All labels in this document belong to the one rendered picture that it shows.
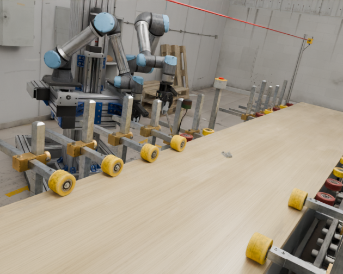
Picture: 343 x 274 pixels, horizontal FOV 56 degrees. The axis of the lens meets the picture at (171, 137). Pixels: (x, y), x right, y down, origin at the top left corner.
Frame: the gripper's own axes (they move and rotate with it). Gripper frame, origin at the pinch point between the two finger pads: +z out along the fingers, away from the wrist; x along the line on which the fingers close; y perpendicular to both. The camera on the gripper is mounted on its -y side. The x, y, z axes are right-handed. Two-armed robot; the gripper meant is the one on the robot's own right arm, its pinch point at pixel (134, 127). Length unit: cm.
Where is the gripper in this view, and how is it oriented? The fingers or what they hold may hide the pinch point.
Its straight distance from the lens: 227.4
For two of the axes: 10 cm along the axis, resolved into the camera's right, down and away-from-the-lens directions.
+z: -1.6, 9.4, 3.2
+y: -8.0, -3.1, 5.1
